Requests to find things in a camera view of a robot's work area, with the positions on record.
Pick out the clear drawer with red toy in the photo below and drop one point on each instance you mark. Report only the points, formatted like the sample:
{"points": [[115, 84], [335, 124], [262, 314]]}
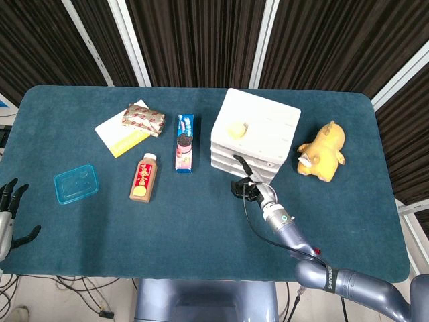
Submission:
{"points": [[220, 155]]}

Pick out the yellow sticky note pad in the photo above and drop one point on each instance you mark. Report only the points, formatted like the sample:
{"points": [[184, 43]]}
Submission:
{"points": [[238, 131]]}

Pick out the teal table cloth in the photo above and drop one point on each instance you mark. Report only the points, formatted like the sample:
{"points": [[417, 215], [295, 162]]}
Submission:
{"points": [[201, 228]]}

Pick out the brown milk tea bottle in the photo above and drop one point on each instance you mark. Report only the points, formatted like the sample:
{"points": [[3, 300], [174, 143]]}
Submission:
{"points": [[143, 181]]}

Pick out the white plastic drawer unit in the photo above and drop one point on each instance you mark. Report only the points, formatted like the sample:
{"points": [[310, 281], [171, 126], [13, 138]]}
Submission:
{"points": [[261, 117]]}

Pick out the gold foil snack package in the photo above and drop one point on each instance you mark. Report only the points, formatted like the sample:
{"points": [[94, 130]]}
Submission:
{"points": [[143, 119]]}

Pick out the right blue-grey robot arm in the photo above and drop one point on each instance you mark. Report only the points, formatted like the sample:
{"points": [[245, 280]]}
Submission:
{"points": [[352, 285]]}

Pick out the white metal frame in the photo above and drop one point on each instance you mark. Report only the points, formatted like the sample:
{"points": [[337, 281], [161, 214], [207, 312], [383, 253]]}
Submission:
{"points": [[412, 208]]}

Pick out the yellow plush toy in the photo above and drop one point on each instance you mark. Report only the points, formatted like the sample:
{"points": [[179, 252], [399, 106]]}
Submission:
{"points": [[325, 154]]}

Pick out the clear drawer with pink toy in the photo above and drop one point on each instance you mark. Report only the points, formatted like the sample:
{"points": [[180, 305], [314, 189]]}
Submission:
{"points": [[219, 163]]}

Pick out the black power plug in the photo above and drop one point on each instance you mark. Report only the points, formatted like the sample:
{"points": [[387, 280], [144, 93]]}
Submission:
{"points": [[106, 314]]}

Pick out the clear plastic drawer with toys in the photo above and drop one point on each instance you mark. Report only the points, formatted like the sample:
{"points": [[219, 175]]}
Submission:
{"points": [[221, 148]]}

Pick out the black box device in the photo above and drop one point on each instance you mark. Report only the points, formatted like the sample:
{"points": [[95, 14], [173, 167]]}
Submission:
{"points": [[5, 135]]}

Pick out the white shoe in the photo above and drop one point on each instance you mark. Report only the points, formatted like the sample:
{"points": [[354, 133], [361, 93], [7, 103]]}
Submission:
{"points": [[18, 315]]}

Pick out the blue cookie box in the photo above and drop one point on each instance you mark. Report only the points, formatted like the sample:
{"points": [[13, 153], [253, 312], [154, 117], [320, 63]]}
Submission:
{"points": [[185, 147]]}

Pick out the white yellow booklet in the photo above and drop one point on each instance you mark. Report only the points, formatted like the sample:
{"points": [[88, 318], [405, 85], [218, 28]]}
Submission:
{"points": [[115, 137]]}

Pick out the dark brown pleated curtain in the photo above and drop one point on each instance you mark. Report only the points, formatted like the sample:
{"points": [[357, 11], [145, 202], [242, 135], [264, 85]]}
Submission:
{"points": [[201, 40]]}

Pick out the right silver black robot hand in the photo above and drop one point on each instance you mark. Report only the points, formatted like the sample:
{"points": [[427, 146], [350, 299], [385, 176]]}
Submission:
{"points": [[264, 192]]}

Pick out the white panel with blue mark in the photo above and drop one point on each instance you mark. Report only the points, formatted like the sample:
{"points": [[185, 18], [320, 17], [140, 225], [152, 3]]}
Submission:
{"points": [[6, 104]]}

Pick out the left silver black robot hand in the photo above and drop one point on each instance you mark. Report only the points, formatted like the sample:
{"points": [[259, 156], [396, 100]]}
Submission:
{"points": [[5, 228]]}

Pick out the wide white post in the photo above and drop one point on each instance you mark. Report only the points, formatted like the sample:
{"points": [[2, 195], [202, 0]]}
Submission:
{"points": [[130, 43]]}

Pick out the blue clear plastic lid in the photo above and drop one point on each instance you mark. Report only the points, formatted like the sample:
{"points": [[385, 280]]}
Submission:
{"points": [[76, 183]]}

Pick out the thin white post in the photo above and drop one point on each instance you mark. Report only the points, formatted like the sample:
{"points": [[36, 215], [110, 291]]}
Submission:
{"points": [[88, 43]]}

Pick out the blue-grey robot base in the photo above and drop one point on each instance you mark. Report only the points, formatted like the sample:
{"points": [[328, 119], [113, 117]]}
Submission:
{"points": [[204, 302]]}

